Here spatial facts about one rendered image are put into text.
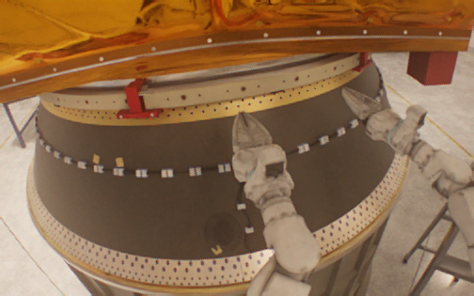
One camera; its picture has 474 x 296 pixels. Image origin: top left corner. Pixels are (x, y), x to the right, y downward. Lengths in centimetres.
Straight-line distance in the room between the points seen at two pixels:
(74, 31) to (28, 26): 14
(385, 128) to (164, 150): 59
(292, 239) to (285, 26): 59
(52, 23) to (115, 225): 64
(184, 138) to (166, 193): 17
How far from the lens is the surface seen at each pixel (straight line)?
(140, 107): 83
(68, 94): 102
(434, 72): 125
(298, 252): 46
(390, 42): 104
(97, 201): 105
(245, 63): 84
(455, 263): 154
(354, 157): 109
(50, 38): 89
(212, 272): 97
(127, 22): 81
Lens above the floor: 202
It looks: 35 degrees down
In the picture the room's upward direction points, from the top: 5 degrees counter-clockwise
